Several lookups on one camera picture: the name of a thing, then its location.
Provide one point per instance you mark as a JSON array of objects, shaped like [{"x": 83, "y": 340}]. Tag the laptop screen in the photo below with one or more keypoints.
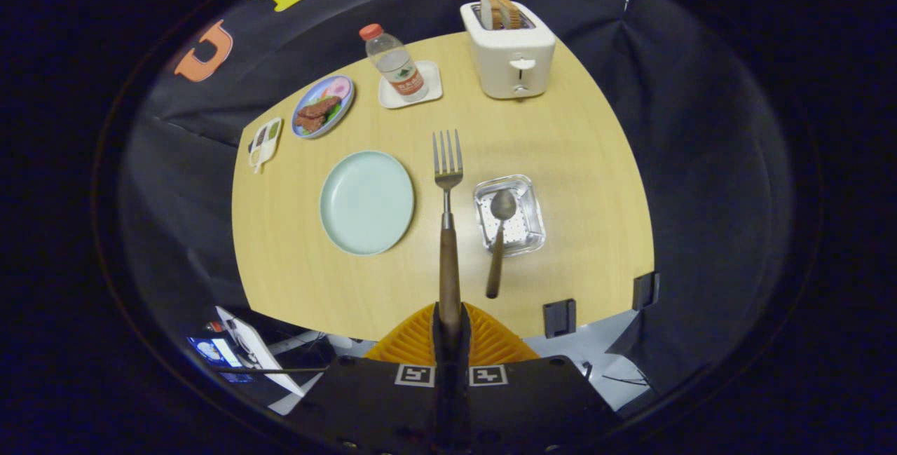
[{"x": 214, "y": 357}]

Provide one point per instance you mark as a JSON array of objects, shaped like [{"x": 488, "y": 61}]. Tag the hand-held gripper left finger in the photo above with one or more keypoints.
[{"x": 371, "y": 406}]

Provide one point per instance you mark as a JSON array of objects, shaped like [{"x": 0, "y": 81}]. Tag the toast slice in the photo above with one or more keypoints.
[
  {"x": 489, "y": 12},
  {"x": 510, "y": 12}
]

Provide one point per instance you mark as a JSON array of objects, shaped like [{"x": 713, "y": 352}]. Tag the light green plate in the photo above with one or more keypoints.
[{"x": 364, "y": 202}]

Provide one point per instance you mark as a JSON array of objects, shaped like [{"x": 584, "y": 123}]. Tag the black backdrop cloth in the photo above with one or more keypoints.
[{"x": 701, "y": 160}]

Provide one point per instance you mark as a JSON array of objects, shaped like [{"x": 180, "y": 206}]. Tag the white toaster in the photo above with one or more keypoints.
[{"x": 504, "y": 55}]

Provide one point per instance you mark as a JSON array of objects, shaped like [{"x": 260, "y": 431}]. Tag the black table clamp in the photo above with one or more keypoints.
[
  {"x": 645, "y": 291},
  {"x": 559, "y": 318}
]

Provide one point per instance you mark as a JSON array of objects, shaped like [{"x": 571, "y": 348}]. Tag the clear water bottle red cap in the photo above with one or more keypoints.
[{"x": 399, "y": 69}]

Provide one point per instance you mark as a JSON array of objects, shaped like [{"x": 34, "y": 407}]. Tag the blue plate with food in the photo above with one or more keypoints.
[{"x": 321, "y": 108}]

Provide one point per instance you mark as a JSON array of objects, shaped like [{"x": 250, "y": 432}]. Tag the white panel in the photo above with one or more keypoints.
[{"x": 259, "y": 357}]

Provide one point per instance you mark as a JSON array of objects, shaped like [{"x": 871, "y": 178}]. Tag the white divided sauce dish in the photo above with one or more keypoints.
[{"x": 265, "y": 143}]

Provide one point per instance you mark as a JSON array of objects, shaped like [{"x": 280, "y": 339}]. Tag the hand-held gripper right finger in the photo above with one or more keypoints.
[{"x": 532, "y": 406}]

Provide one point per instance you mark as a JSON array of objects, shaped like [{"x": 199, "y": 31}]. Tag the metal perforated tray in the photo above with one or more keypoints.
[{"x": 529, "y": 223}]

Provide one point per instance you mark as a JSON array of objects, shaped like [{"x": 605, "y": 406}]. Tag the white square coaster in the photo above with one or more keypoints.
[{"x": 433, "y": 76}]

